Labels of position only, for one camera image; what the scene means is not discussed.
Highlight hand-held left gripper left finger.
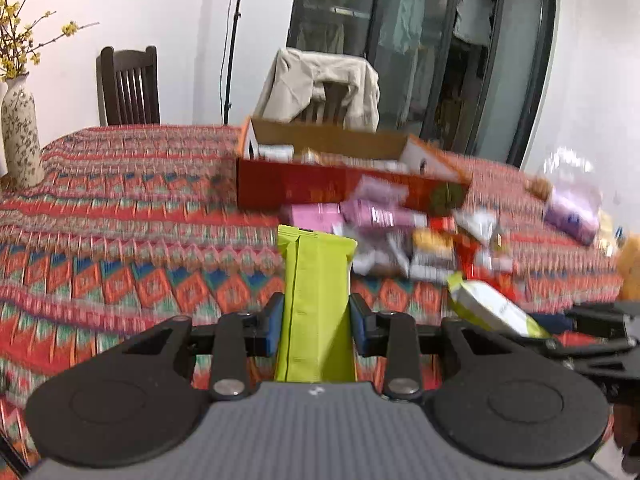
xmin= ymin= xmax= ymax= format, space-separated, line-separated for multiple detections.
xmin=120 ymin=292 xmax=286 ymax=401

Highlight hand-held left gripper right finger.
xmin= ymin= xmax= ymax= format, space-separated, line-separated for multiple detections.
xmin=349 ymin=292 xmax=521 ymax=402

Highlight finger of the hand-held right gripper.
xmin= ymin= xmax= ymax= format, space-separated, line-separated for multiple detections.
xmin=529 ymin=301 xmax=640 ymax=335
xmin=492 ymin=332 xmax=638 ymax=361

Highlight lime green snack packet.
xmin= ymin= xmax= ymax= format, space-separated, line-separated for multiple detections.
xmin=274 ymin=225 xmax=358 ymax=383

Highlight white green snack bag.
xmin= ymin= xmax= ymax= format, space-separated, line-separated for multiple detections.
xmin=446 ymin=271 xmax=553 ymax=340

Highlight pile of assorted snack packets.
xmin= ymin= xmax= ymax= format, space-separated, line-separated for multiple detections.
xmin=257 ymin=144 xmax=518 ymax=286

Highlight red cardboard box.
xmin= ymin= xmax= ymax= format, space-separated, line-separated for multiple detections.
xmin=235 ymin=116 xmax=473 ymax=212

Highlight clear plastic bag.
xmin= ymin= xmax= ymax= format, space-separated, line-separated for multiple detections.
xmin=525 ymin=147 xmax=606 ymax=201

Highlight brown chair under jacket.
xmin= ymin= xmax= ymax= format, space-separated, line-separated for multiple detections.
xmin=300 ymin=82 xmax=351 ymax=123

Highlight beige jacket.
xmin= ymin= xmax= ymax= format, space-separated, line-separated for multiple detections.
xmin=254 ymin=47 xmax=381 ymax=132

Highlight black framed sliding glass door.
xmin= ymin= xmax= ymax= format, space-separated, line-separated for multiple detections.
xmin=286 ymin=0 xmax=558 ymax=168

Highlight dark wooden chair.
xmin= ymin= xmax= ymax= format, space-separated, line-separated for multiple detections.
xmin=96 ymin=46 xmax=161 ymax=127

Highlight round floor lamp on stand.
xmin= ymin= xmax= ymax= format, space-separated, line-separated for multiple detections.
xmin=220 ymin=0 xmax=251 ymax=126

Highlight small floral vase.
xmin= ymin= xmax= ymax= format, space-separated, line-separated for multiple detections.
xmin=0 ymin=72 xmax=46 ymax=190

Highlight hanging light blue shirt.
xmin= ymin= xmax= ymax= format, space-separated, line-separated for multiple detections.
xmin=387 ymin=0 xmax=428 ymax=56

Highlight hanging white garment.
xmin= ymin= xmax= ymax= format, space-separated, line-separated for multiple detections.
xmin=454 ymin=0 xmax=496 ymax=48

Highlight yellow flower branches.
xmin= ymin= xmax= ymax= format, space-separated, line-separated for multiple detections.
xmin=0 ymin=0 xmax=101 ymax=81

